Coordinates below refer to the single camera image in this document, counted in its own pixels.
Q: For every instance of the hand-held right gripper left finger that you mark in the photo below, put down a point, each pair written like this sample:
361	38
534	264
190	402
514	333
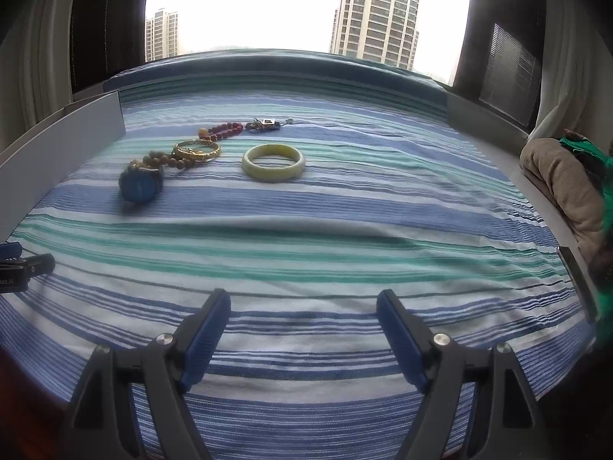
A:
206	335

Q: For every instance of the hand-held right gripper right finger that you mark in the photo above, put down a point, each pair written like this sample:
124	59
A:
400	335

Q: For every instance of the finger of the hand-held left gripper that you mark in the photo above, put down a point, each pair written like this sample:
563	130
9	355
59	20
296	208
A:
28	270
8	250

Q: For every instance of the blue wrist watch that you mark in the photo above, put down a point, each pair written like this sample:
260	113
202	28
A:
139	187

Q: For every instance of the pale jade bangle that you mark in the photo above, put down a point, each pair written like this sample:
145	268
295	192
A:
273	176

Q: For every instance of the gold bangle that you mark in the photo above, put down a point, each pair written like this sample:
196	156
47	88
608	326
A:
206	157

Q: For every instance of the grey board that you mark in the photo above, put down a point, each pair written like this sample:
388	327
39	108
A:
62	153

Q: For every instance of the striped bed sheet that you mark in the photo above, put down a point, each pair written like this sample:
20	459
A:
306	249

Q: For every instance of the pale curtain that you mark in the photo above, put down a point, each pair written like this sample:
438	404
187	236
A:
48	48

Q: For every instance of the grey ledge panel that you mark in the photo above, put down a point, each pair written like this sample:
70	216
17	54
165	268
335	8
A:
483	115

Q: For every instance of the green cloth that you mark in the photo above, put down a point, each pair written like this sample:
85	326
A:
582	146

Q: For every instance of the small apartment building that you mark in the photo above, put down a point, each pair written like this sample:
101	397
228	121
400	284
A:
162	33

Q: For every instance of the tall apartment building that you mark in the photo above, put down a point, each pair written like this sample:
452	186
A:
373	19

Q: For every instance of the white curtain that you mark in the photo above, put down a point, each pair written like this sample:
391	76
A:
574	57

